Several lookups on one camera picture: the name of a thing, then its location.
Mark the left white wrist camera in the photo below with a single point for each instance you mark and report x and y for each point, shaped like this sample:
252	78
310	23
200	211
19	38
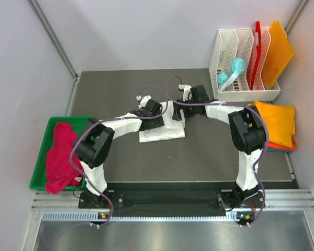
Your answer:
142	100

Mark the white file organizer rack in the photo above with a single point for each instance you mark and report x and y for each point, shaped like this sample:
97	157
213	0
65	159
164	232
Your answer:
231	44

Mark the green plastic bin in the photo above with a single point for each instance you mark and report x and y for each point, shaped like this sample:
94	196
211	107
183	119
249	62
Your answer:
38	180

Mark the orange folder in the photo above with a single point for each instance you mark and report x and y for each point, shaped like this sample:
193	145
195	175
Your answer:
279	54

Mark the white t-shirt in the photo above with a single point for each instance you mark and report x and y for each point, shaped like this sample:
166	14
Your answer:
172	129

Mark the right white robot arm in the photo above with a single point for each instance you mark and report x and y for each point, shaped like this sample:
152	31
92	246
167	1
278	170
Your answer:
247	132

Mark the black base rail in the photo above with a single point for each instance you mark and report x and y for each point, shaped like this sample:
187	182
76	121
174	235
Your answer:
166	199

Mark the red folder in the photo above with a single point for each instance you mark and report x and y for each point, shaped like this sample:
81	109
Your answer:
255	55

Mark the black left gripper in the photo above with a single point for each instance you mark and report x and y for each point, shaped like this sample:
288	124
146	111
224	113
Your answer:
158	122

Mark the yellow folded t-shirt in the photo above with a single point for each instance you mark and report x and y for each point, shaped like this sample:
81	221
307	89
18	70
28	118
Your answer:
279	119

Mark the blue folded t-shirt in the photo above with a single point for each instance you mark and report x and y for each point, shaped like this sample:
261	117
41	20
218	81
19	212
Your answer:
280	150

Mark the magenta t-shirt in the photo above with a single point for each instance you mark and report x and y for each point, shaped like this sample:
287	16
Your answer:
59	171

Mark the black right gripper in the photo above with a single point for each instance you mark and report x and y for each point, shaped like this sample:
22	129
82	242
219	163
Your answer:
177	115

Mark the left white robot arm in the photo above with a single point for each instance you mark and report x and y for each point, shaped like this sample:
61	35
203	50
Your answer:
94	142

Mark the orange folded t-shirt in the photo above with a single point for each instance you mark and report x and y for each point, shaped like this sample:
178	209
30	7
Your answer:
284	143

